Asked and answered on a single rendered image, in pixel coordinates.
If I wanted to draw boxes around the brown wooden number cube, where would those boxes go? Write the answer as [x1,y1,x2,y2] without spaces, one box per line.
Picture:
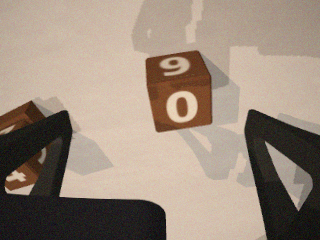
[145,50,212,133]
[0,118,50,191]

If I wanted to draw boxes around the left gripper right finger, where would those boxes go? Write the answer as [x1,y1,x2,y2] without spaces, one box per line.
[244,109,320,240]

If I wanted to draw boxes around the brown wooden tray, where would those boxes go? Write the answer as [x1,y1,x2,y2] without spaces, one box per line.
[0,101,46,130]

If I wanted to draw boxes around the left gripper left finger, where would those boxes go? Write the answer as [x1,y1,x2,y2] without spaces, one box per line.
[0,110,73,197]

